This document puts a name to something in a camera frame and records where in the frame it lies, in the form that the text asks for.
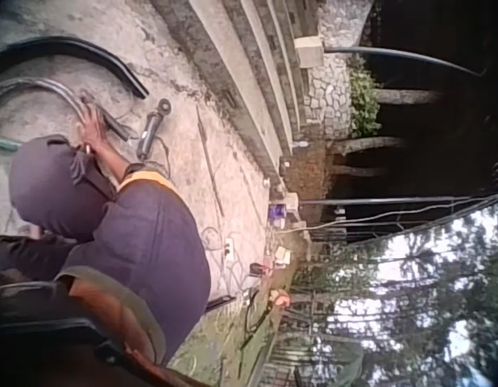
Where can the green bush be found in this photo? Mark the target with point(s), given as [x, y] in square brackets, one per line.
[363, 101]

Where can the black angled metal bar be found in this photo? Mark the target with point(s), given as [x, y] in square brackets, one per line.
[114, 125]

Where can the person's right fingers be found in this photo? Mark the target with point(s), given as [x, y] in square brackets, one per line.
[86, 117]

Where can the orange object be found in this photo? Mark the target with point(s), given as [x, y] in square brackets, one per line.
[282, 299]

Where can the purple container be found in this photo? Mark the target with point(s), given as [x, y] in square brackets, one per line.
[277, 213]

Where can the black curved pipe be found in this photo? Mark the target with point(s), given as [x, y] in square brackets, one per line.
[402, 56]

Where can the red and black device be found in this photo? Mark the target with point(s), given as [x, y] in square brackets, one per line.
[258, 269]

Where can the white small box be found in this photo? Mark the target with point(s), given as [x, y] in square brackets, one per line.
[282, 255]

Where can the concrete steps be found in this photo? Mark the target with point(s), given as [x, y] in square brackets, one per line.
[249, 80]

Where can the grey curved metal tube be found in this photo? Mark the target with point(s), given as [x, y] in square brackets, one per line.
[51, 86]

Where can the black curved fender strip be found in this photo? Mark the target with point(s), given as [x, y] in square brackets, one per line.
[108, 54]

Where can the person's right hand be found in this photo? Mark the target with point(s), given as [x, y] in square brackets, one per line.
[91, 131]

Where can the white power socket strip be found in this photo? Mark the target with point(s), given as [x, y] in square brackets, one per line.
[228, 246]

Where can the long thin metal rod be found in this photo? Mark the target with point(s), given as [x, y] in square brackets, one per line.
[208, 157]

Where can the person's legs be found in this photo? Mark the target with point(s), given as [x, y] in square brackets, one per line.
[51, 189]

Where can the metal fence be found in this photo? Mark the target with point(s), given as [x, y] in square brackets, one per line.
[297, 354]

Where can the grey shock absorber cylinder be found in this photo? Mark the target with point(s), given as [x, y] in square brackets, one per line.
[150, 129]

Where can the short black metal bar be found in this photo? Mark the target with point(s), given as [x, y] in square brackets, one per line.
[221, 303]

